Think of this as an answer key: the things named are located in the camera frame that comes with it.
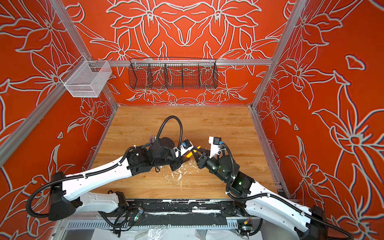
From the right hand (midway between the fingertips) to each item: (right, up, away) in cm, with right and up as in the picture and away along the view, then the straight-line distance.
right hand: (189, 149), depth 65 cm
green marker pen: (-24, -1, +33) cm, 41 cm away
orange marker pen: (0, -2, +1) cm, 3 cm away
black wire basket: (-12, +45, +35) cm, 59 cm away
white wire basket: (-65, +39, +27) cm, 81 cm away
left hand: (-1, -3, +4) cm, 5 cm away
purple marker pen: (-27, 0, +35) cm, 44 cm away
